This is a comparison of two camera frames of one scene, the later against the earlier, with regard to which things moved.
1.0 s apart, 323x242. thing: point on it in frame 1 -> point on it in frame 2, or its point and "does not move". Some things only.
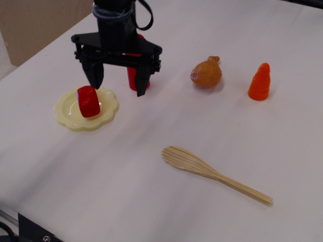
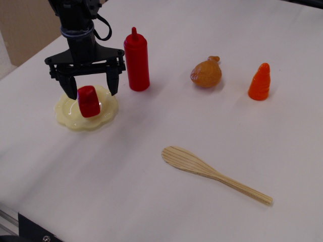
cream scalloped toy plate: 67,110 does not move
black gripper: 117,40 -> 84,57
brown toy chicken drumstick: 207,73 does not move
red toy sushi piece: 89,101 does not move
